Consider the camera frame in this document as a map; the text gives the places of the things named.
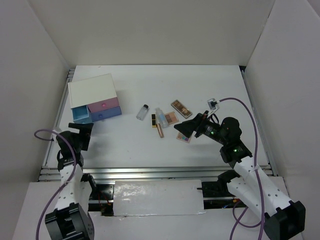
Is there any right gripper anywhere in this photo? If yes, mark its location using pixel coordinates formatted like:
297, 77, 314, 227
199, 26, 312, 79
174, 110, 228, 145

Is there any light blue drawer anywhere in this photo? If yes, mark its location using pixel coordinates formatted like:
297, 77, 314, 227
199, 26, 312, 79
71, 105, 93, 124

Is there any rose gold lipstick tube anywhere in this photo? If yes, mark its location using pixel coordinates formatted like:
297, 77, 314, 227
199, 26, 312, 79
156, 123, 164, 138

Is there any black gold lipstick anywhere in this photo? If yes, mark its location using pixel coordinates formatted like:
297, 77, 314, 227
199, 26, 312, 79
151, 113, 157, 128

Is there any pink drawer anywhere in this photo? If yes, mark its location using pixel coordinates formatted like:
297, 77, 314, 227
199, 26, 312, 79
87, 97, 120, 113

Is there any white drawer cabinet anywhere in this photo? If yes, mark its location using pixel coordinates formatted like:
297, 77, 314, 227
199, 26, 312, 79
68, 73, 117, 109

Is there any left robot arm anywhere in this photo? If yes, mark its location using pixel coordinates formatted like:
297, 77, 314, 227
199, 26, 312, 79
44, 123, 98, 240

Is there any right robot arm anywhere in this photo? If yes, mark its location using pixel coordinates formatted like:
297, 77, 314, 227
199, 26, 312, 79
174, 112, 306, 240

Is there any colorful eyeshadow palette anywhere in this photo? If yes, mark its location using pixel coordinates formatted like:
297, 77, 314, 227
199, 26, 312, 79
176, 132, 191, 143

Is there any four pan eyeshadow palette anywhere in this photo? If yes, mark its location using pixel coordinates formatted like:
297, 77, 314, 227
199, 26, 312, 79
164, 111, 179, 125

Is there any long brown eyeshadow palette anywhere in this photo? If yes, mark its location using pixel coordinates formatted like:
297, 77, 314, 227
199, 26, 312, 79
170, 99, 192, 119

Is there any dark blue drawer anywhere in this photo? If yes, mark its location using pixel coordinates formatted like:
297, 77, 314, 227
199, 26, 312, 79
90, 106, 122, 122

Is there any clear bottle blue label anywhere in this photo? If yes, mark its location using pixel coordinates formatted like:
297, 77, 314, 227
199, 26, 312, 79
155, 107, 169, 128

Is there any small clear bottle black cap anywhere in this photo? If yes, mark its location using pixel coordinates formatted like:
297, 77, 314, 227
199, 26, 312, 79
136, 104, 149, 121

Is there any white foam board cover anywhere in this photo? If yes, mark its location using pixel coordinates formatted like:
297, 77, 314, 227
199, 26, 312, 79
113, 179, 205, 217

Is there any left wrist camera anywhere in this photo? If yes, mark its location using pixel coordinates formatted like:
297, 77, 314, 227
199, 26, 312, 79
51, 127, 62, 143

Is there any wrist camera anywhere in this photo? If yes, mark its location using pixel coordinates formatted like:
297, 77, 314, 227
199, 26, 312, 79
51, 127, 62, 143
207, 98, 220, 115

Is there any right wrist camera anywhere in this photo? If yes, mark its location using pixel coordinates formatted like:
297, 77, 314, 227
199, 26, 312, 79
207, 98, 220, 115

